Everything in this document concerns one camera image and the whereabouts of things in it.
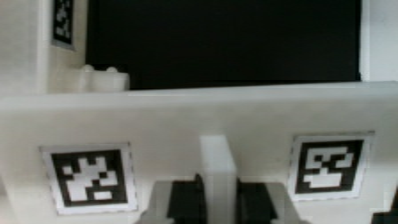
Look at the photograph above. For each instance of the white cabinet door panel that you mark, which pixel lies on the white cabinet door panel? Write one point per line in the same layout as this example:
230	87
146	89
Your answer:
93	145

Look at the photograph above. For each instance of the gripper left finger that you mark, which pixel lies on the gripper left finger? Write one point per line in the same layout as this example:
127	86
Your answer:
177	203

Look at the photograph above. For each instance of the white cabinet box body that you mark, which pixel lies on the white cabinet box body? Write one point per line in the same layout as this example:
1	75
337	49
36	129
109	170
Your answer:
38	64

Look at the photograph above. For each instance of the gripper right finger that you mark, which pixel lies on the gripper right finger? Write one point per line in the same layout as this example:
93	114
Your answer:
266	204

